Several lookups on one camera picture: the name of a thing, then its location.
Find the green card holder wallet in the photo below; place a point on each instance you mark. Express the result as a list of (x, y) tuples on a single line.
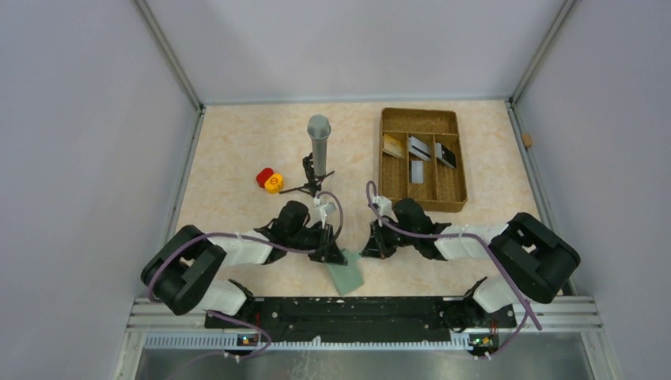
[(347, 277)]

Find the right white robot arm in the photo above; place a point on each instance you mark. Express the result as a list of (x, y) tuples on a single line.
[(533, 262)]

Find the grey microphone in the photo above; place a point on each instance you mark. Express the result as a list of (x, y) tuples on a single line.
[(319, 129)]

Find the gold card in tray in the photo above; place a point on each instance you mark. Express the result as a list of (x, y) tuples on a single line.
[(392, 146)]

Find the brown woven cutlery tray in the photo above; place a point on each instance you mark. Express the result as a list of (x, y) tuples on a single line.
[(444, 189)]

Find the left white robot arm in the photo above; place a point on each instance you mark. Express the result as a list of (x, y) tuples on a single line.
[(183, 274)]

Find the small wooden block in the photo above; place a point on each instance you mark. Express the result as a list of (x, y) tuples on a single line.
[(527, 140)]

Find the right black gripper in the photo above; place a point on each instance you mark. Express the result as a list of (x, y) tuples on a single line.
[(378, 248)]

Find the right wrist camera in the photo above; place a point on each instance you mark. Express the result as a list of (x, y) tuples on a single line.
[(383, 206)]

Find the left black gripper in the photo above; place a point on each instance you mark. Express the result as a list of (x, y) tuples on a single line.
[(327, 249)]

